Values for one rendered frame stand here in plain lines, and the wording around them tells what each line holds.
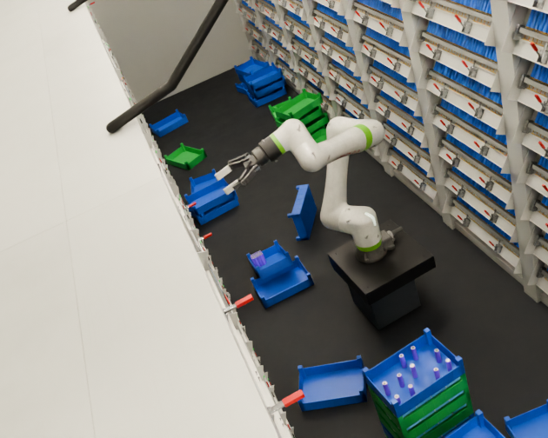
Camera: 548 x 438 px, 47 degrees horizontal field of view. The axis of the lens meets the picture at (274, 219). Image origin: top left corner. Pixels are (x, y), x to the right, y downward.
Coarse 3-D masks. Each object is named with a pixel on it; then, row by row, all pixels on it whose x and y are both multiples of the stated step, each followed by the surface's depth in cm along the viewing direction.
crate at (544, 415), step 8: (536, 408) 247; (544, 408) 249; (520, 416) 248; (528, 416) 249; (536, 416) 250; (544, 416) 249; (512, 424) 249; (520, 424) 250; (528, 424) 249; (536, 424) 248; (544, 424) 247; (512, 432) 243; (520, 432) 247; (528, 432) 246; (536, 432) 245; (544, 432) 244
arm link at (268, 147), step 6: (270, 138) 251; (258, 144) 254; (264, 144) 251; (270, 144) 250; (276, 144) 250; (264, 150) 250; (270, 150) 250; (276, 150) 251; (270, 156) 251; (276, 156) 253
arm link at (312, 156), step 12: (348, 132) 267; (360, 132) 269; (312, 144) 249; (324, 144) 254; (336, 144) 258; (348, 144) 263; (360, 144) 268; (300, 156) 249; (312, 156) 248; (324, 156) 250; (336, 156) 258; (312, 168) 249
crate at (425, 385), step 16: (432, 336) 239; (400, 352) 239; (432, 352) 240; (448, 352) 233; (384, 368) 239; (400, 368) 239; (416, 368) 236; (432, 368) 234; (368, 384) 238; (416, 384) 231; (432, 384) 223; (384, 400) 226; (416, 400) 223
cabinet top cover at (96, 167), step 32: (64, 0) 285; (64, 32) 238; (96, 32) 224; (64, 64) 205; (96, 64) 195; (64, 96) 180; (96, 96) 172; (64, 128) 161; (96, 128) 154; (128, 128) 148; (64, 160) 145; (96, 160) 139; (128, 160) 134; (64, 192) 132; (96, 192) 127
